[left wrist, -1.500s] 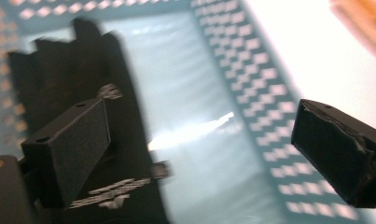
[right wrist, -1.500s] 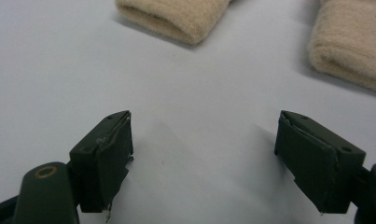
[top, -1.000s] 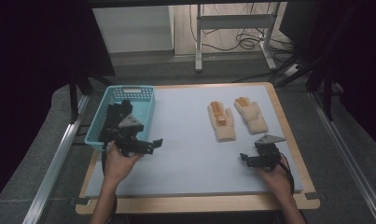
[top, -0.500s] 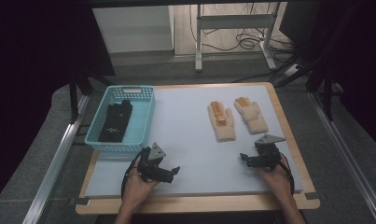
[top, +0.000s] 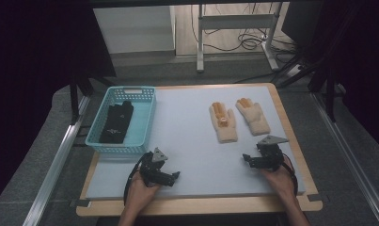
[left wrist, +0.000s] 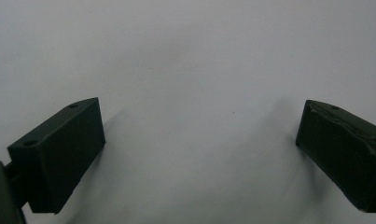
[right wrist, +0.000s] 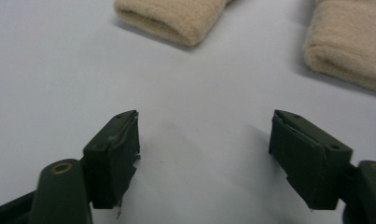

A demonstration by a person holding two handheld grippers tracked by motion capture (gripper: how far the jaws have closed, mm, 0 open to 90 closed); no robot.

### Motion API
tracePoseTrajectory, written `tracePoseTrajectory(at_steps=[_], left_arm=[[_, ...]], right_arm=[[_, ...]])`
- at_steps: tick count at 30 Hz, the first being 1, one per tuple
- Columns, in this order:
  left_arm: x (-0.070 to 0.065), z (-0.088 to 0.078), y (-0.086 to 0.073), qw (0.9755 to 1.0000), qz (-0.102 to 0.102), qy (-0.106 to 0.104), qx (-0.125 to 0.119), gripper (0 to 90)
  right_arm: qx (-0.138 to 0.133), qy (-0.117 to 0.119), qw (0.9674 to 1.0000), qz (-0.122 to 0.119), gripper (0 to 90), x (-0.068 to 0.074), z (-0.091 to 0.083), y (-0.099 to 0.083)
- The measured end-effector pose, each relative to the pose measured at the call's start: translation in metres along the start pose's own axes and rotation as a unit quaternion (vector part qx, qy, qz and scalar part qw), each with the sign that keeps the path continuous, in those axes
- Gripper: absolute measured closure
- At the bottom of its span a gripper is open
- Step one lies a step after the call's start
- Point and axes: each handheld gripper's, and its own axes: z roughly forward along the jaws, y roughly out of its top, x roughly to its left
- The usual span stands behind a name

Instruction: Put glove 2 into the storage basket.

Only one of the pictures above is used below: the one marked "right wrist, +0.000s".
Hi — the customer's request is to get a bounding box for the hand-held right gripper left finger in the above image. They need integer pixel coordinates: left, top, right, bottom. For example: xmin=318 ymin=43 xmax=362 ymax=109
xmin=82 ymin=109 xmax=142 ymax=218

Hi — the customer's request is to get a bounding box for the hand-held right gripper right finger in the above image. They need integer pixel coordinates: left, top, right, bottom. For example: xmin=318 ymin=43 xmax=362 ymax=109
xmin=268 ymin=108 xmax=354 ymax=211

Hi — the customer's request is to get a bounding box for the beige fleece glove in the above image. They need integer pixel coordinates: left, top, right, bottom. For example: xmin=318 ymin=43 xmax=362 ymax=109
xmin=113 ymin=0 xmax=234 ymax=48
xmin=302 ymin=0 xmax=376 ymax=94

